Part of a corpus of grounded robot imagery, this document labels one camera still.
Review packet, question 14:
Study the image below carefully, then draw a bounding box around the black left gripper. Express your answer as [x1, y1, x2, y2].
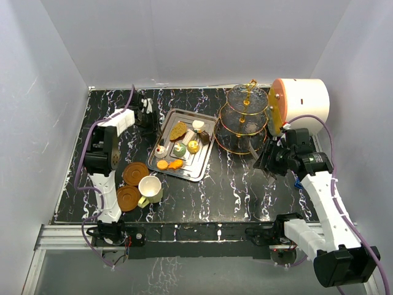
[136, 111, 163, 139]

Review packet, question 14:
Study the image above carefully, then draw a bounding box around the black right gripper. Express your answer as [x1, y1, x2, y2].
[254, 140, 294, 176]

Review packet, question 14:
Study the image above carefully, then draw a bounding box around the green ceramic cup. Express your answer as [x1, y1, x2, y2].
[138, 175, 163, 208]

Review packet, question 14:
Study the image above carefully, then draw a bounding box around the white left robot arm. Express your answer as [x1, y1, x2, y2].
[81, 90, 161, 224]

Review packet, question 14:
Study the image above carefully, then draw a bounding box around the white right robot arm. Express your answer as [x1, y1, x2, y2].
[254, 128, 380, 288]

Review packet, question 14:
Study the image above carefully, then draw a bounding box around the white sprinkle cherry cake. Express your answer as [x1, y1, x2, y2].
[154, 145, 167, 159]

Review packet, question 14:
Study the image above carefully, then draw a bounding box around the brown oval cookie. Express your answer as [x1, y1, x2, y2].
[169, 122, 187, 141]

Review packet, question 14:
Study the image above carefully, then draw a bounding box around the green dome cake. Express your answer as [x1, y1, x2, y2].
[173, 143, 187, 158]

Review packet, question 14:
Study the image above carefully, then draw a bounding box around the silver metal tray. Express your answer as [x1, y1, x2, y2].
[146, 109, 217, 182]

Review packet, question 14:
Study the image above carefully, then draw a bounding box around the round orange biscuit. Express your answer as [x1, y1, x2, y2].
[157, 160, 169, 170]

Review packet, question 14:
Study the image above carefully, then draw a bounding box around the white rectangular cream cake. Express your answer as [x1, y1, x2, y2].
[182, 129, 197, 146]

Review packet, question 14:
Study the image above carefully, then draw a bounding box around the three-tier glass cake stand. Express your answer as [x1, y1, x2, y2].
[214, 79, 268, 155]

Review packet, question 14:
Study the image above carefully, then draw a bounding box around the blue clip object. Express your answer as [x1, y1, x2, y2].
[294, 179, 303, 189]

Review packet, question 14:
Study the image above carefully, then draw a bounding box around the orange fish-shaped cookie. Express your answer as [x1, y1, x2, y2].
[168, 159, 183, 170]

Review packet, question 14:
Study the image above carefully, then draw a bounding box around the yellow dome cake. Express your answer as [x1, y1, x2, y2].
[187, 140, 200, 154]

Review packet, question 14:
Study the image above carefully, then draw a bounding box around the white cream puff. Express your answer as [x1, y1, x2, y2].
[192, 120, 204, 130]

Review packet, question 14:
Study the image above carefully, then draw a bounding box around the brown wooden coaster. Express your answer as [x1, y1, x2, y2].
[117, 186, 141, 212]
[122, 162, 149, 186]

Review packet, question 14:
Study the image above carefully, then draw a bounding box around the chocolate triangle cake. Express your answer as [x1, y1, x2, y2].
[198, 131, 210, 145]

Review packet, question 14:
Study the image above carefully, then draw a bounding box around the white cylindrical container orange lid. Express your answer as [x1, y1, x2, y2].
[266, 78, 330, 136]

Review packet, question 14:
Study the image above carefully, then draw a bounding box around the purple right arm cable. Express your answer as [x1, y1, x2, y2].
[284, 114, 389, 295]

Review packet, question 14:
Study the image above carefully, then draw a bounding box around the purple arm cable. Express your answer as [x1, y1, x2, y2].
[74, 84, 136, 271]
[284, 114, 389, 295]

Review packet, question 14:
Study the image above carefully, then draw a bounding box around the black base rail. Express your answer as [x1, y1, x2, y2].
[87, 221, 299, 264]

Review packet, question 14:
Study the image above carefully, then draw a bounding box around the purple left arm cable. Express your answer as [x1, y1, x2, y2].
[74, 84, 136, 271]

